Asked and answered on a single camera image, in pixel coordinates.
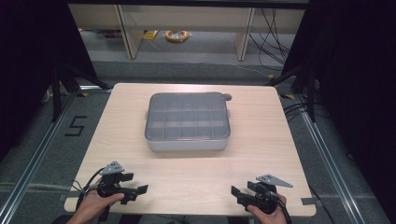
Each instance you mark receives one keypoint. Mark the person's right hand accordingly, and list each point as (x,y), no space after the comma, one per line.
(270,217)

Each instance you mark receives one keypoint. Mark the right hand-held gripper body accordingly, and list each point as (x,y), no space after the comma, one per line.
(265,194)

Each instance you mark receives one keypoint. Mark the beige wooden shelf unit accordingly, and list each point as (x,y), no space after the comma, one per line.
(186,21)

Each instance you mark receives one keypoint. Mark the small dark round disc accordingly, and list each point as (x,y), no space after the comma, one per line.
(228,97)

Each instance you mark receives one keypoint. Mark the black tape floor mark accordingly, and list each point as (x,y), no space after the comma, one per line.
(76,126)

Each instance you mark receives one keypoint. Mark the grey compartment box with clear lid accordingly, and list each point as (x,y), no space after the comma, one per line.
(187,121)

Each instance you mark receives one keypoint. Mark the person's left hand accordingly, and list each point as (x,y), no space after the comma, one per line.
(93,207)

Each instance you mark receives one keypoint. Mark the grey tape strip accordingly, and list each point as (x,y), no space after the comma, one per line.
(308,201)

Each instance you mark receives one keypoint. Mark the black metal stand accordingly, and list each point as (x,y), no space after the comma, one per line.
(56,93)
(310,93)

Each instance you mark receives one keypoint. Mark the black curtain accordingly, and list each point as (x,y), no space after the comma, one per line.
(358,77)
(28,62)

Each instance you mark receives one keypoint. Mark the aluminium floor rail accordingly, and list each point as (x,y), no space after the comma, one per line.
(34,161)
(330,165)

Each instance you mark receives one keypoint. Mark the yellow flat packet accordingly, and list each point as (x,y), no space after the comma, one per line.
(150,34)

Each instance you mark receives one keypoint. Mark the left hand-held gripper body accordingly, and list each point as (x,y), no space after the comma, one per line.
(109,184)

